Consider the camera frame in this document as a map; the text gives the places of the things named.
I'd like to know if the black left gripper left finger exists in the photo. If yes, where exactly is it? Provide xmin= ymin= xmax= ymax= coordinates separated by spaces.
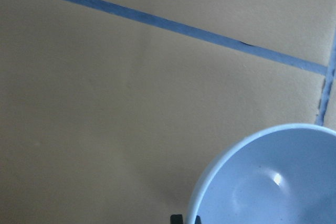
xmin=170 ymin=214 xmax=183 ymax=224

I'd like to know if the light blue bowl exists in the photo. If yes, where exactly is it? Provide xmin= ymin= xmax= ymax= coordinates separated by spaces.
xmin=185 ymin=124 xmax=335 ymax=223

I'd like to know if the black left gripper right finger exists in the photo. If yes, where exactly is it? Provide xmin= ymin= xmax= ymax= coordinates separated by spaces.
xmin=195 ymin=216 xmax=202 ymax=224

